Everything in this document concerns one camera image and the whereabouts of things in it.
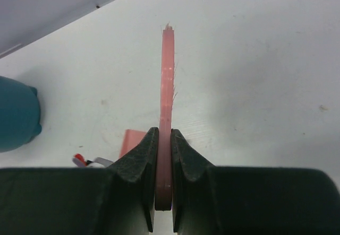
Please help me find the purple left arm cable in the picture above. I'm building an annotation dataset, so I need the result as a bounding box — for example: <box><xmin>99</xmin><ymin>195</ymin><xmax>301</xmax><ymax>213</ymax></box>
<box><xmin>72</xmin><ymin>154</ymin><xmax>94</xmax><ymax>168</ymax></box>

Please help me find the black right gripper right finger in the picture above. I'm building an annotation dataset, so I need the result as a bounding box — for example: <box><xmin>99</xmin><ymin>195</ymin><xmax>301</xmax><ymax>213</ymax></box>
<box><xmin>171</xmin><ymin>129</ymin><xmax>339</xmax><ymax>234</ymax></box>

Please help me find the teal plastic bucket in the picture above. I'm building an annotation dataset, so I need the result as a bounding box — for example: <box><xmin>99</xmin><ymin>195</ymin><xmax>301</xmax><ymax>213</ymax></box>
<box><xmin>1</xmin><ymin>76</ymin><xmax>42</xmax><ymax>152</ymax></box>

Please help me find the pink hand brush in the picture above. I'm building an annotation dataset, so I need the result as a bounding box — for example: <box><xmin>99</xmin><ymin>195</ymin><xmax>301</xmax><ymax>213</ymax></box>
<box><xmin>155</xmin><ymin>25</ymin><xmax>175</xmax><ymax>211</ymax></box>

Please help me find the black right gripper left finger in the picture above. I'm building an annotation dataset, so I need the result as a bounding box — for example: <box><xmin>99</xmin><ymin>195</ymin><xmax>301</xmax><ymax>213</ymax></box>
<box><xmin>1</xmin><ymin>127</ymin><xmax>159</xmax><ymax>234</ymax></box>

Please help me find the pink plastic dustpan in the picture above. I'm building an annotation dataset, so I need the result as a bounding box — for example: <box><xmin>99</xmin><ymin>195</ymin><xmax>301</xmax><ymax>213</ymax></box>
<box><xmin>119</xmin><ymin>129</ymin><xmax>146</xmax><ymax>158</ymax></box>

